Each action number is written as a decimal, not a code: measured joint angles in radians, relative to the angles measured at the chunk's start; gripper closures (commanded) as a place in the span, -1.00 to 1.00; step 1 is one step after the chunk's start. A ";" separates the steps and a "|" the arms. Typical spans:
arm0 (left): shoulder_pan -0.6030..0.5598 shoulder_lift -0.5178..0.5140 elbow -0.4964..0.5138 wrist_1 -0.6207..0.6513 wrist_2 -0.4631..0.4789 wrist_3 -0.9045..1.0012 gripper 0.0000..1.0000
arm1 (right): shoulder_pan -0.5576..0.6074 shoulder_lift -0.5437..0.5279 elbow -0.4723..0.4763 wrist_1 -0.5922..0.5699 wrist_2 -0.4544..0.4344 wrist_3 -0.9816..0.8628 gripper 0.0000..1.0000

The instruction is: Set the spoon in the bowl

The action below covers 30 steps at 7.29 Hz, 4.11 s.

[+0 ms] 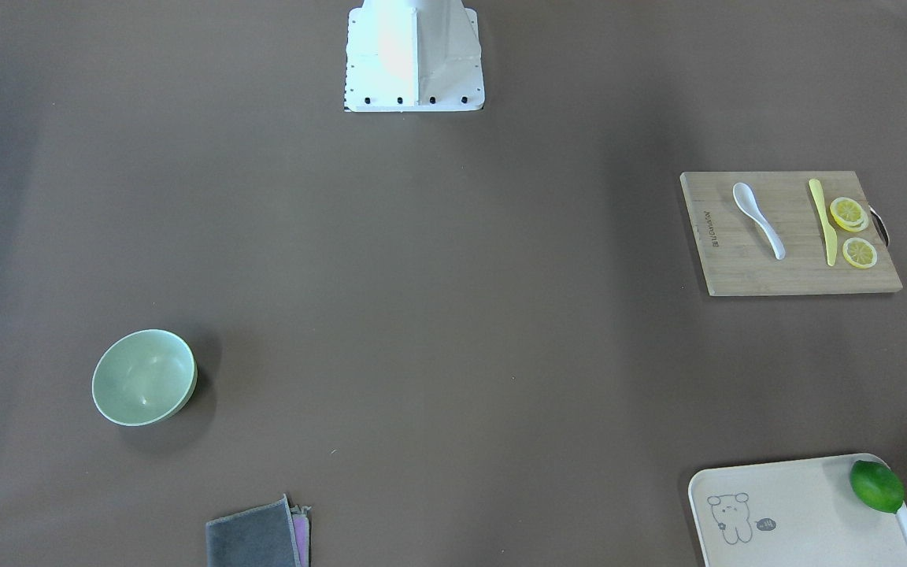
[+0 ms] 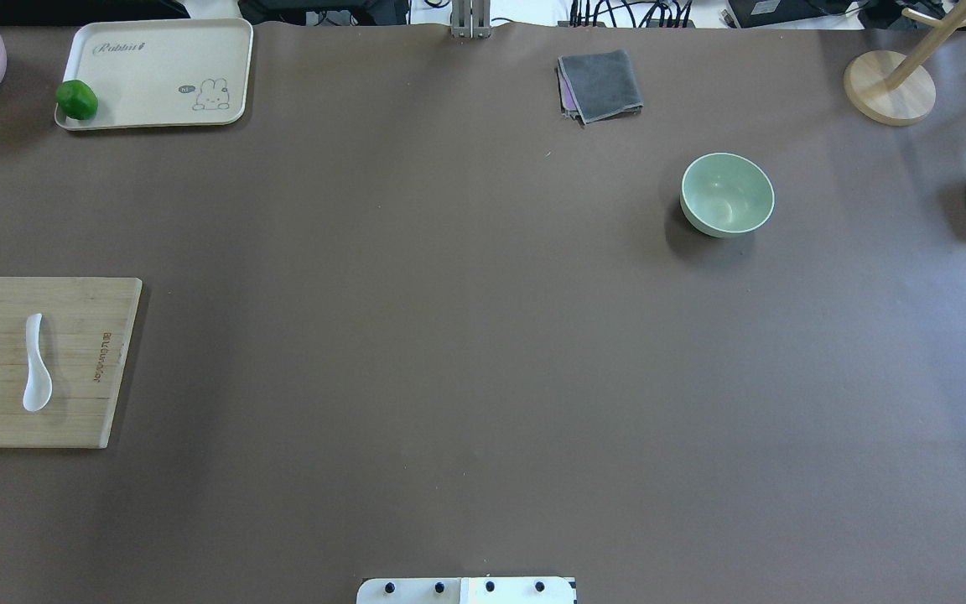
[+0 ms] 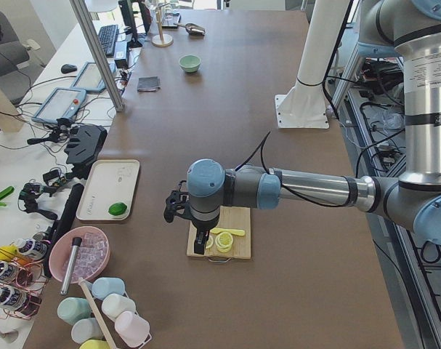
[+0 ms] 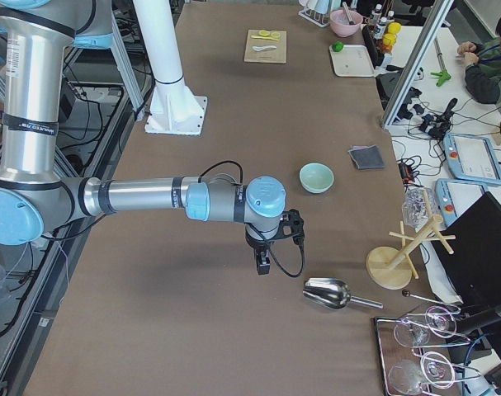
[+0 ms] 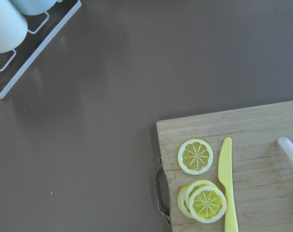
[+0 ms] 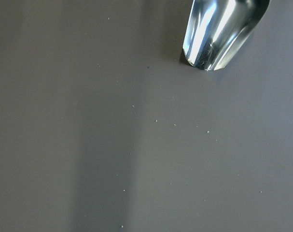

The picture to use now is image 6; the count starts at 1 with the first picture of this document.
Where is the shiny metal scoop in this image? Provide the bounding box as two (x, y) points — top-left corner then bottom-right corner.
(182, 0), (270, 71)

